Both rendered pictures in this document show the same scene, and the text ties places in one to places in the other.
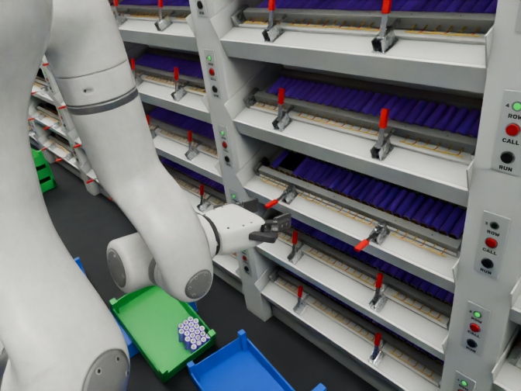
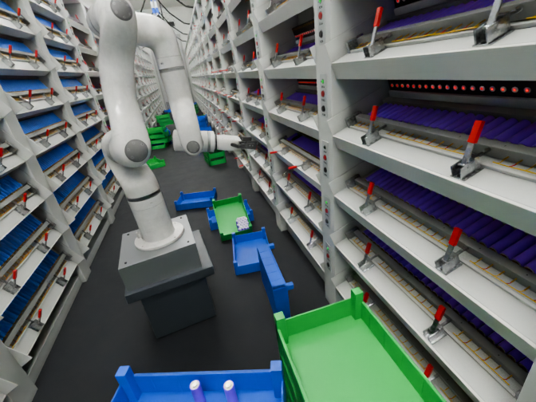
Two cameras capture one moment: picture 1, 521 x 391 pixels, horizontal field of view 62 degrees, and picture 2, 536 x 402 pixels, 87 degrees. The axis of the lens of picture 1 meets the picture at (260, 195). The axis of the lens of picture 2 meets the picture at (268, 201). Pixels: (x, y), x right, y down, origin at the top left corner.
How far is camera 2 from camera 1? 0.68 m
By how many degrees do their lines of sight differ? 23
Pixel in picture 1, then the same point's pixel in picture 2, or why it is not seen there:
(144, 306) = (228, 208)
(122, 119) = (172, 76)
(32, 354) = (115, 128)
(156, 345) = (226, 225)
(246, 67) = (278, 85)
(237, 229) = (225, 139)
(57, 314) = (126, 122)
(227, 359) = (254, 240)
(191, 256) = (189, 132)
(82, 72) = (160, 57)
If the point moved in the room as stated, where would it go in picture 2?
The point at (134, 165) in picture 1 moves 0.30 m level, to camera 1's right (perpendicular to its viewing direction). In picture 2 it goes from (177, 95) to (252, 88)
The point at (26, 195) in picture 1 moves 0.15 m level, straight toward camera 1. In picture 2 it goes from (126, 84) to (108, 86)
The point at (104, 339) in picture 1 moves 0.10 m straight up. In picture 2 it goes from (139, 136) to (129, 104)
